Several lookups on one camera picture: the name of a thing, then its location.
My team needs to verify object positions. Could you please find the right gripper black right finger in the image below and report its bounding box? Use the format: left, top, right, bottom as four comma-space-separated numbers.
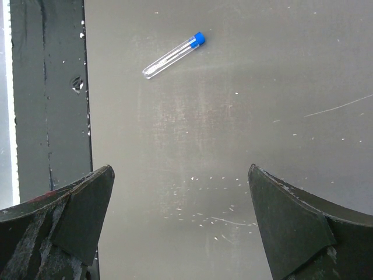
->
248, 164, 372, 279

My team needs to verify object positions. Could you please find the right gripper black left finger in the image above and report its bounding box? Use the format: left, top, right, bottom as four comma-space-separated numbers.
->
1, 165, 115, 279

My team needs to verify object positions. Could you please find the blue-capped test tube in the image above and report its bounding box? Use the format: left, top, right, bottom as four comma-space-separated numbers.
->
142, 32, 206, 79

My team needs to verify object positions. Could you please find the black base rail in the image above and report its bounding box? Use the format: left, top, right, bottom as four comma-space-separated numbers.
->
10, 0, 93, 204

